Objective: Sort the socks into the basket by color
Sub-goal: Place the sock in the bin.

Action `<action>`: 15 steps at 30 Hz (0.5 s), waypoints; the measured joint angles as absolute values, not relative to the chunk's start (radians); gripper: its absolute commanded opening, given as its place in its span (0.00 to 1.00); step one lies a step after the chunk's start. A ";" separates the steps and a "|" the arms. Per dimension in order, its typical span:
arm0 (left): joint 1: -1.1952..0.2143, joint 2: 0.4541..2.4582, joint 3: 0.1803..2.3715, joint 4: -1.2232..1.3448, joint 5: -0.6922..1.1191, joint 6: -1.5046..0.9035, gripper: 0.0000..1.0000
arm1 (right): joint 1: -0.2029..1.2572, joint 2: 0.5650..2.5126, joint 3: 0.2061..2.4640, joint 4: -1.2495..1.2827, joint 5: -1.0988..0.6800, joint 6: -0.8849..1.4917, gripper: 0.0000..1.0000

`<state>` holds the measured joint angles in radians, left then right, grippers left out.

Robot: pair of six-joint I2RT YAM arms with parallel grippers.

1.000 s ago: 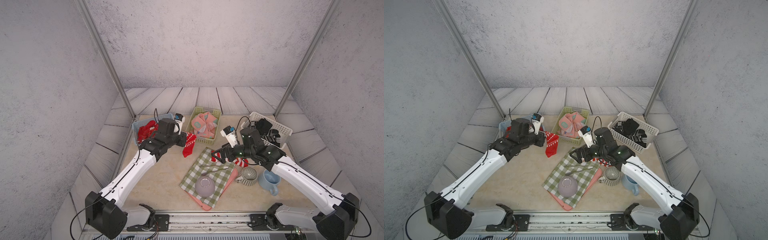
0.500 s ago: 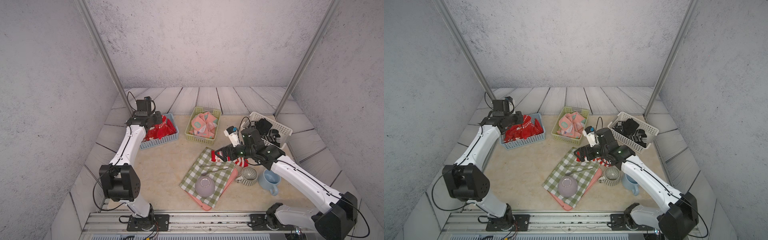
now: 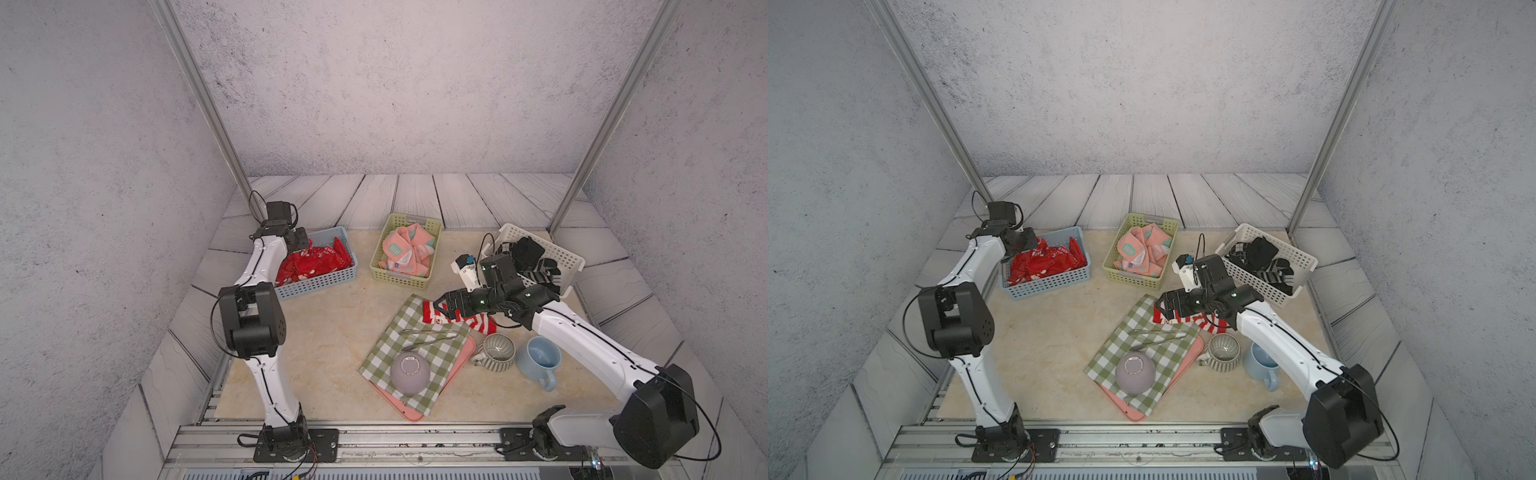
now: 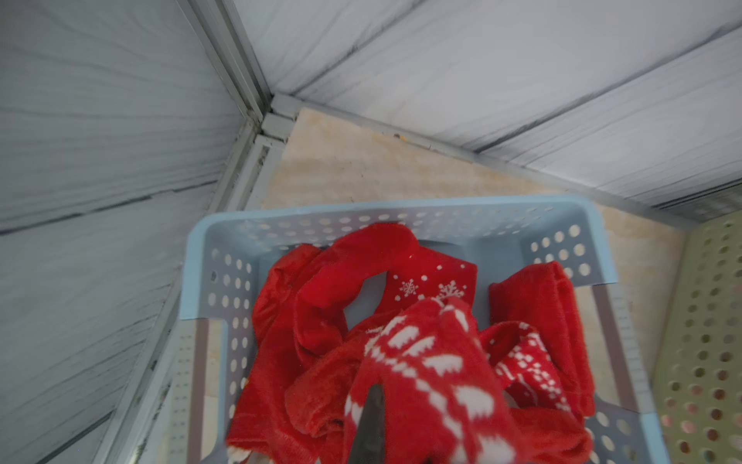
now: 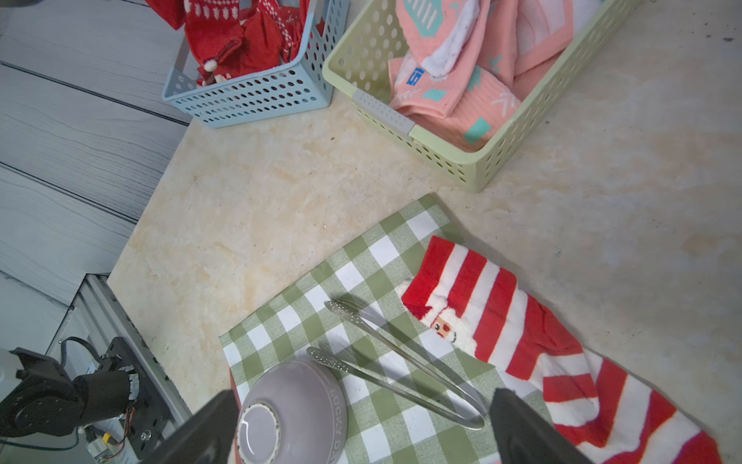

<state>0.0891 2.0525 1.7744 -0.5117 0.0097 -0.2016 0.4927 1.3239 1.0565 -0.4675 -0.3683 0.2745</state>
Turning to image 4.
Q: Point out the green plastic basket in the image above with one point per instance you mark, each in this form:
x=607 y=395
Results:
x=697 y=377

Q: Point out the red white striped sock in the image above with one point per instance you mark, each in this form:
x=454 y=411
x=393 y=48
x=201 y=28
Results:
x=524 y=366

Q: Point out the red patterned knit sock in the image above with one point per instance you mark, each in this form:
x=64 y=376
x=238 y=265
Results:
x=442 y=400

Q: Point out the blue plastic basket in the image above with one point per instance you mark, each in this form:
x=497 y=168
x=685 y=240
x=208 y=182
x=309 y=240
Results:
x=229 y=256

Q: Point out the red fluffy sock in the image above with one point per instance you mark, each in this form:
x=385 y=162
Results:
x=299 y=318

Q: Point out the left metal frame post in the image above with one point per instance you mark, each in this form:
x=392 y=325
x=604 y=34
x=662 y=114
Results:
x=220 y=29

